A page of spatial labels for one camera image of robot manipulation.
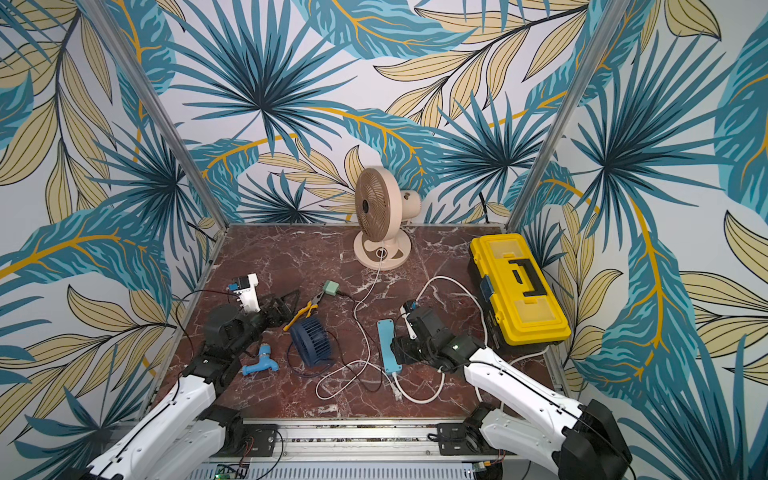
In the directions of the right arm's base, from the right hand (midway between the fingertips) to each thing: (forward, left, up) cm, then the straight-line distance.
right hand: (403, 342), depth 81 cm
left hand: (+9, +30, +10) cm, 33 cm away
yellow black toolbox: (+5, -31, +8) cm, 32 cm away
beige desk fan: (+34, +5, +19) cm, 39 cm away
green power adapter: (+23, +22, -6) cm, 32 cm away
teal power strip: (+6, +4, -8) cm, 10 cm away
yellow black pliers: (+16, +28, -6) cm, 33 cm away
